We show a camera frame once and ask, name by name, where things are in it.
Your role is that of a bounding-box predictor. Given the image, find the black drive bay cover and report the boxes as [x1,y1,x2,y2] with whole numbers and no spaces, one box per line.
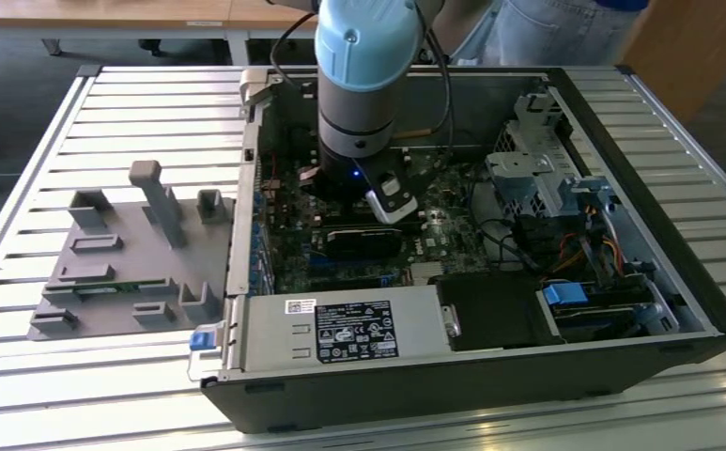
[434,274,564,352]

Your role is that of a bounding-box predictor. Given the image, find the black graphics card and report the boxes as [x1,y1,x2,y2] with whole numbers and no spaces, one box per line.
[323,226,402,259]

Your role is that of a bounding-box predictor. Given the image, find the green motherboard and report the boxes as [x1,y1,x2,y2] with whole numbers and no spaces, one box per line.
[254,154,503,295]

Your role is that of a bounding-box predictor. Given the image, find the silver chipset heatsink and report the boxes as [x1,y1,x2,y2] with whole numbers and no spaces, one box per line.
[410,262,444,285]

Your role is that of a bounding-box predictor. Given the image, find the silver drive cage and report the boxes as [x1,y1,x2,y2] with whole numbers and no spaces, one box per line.
[484,93,590,217]

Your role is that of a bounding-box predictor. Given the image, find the silver power supply unit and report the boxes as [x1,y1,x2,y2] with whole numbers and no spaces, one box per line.
[236,286,452,373]

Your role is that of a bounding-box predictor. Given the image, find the grey parts rack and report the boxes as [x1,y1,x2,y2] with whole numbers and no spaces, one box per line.
[27,160,239,343]

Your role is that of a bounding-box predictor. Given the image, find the green RAM stick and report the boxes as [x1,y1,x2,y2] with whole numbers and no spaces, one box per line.
[72,280,170,295]

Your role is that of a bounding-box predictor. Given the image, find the blue disk carrier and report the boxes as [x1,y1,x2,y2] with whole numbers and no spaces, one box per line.
[540,280,591,310]

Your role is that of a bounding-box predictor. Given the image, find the black PC case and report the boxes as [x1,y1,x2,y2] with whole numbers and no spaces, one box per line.
[200,65,726,434]

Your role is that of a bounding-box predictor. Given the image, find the person in blue jeans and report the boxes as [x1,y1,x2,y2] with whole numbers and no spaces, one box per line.
[492,0,646,67]

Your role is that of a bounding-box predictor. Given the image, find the wooden desk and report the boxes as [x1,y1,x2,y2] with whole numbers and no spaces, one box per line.
[0,0,320,67]

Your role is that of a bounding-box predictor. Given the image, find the wooden cabinet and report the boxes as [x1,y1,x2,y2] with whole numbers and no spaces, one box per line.
[612,0,726,126]

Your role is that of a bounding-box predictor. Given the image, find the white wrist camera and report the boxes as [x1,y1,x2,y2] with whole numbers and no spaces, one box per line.
[362,171,420,226]

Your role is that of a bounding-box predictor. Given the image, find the black wire bundle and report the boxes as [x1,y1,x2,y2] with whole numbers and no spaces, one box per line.
[511,218,558,269]

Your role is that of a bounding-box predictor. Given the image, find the grey-blue plastic drive bracket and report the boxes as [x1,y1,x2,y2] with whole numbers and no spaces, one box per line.
[566,177,620,217]

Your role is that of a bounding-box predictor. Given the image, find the yellow and red wires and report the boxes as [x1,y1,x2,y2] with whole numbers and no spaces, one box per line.
[550,234,627,273]

